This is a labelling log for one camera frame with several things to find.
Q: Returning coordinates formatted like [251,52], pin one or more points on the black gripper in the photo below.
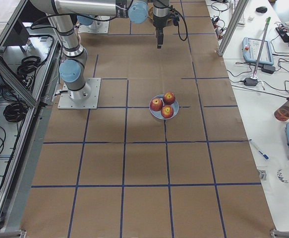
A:
[159,21]

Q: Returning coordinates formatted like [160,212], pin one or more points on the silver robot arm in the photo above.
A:
[58,13]

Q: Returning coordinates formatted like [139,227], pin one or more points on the woven wicker basket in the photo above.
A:
[150,15]

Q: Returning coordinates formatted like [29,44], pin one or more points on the plate apple far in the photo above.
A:
[169,98]

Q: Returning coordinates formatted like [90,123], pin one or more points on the plate apple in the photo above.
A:
[156,104]
[169,98]
[167,111]

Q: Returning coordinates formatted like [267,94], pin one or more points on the plate apple left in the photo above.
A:
[156,104]

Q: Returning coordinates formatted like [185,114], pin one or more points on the light blue plate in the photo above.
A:
[158,115]

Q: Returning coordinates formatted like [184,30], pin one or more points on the plate apple near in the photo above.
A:
[167,111]

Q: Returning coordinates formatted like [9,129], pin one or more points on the white keyboard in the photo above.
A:
[234,4]

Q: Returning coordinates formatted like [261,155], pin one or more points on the black power adapter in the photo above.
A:
[250,82]

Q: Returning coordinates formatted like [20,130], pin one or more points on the metal rod green tip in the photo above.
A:
[254,75]

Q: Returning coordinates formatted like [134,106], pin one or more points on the black computer mouse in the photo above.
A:
[261,9]

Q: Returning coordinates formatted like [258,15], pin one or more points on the brown paper table cover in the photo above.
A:
[120,172]

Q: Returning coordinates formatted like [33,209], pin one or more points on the brown drink bottle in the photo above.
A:
[286,110]

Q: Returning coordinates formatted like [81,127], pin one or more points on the blue white pen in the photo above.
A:
[265,156]

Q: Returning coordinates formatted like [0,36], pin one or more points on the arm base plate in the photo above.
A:
[86,98]
[95,28]

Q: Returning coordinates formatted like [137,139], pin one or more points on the aluminium frame post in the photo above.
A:
[239,10]

